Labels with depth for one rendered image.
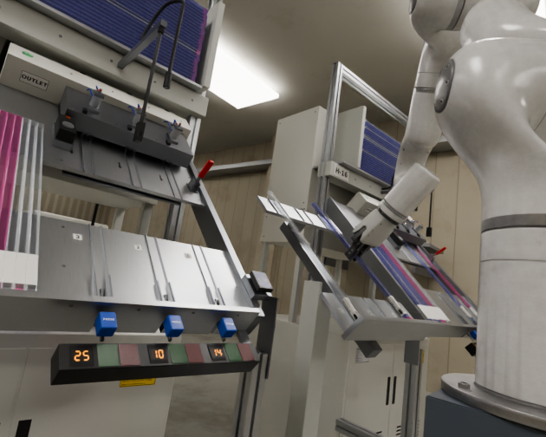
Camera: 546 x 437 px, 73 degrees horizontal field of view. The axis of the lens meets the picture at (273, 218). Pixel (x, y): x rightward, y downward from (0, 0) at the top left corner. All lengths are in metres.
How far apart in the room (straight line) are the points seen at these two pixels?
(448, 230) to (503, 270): 3.52
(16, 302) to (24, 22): 0.79
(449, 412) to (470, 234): 3.53
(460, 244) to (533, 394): 3.50
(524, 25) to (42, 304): 0.77
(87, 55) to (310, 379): 1.06
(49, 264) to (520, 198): 0.64
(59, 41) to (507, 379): 1.17
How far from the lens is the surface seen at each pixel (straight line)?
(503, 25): 0.68
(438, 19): 0.87
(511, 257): 0.46
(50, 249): 0.69
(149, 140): 1.06
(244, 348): 0.73
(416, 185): 1.04
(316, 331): 1.03
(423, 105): 1.01
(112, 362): 0.60
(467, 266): 3.89
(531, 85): 0.51
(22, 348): 0.94
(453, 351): 3.91
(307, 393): 1.05
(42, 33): 1.20
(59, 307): 0.61
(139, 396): 1.05
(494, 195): 0.49
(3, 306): 0.60
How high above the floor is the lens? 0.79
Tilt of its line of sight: 10 degrees up
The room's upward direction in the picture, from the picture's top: 8 degrees clockwise
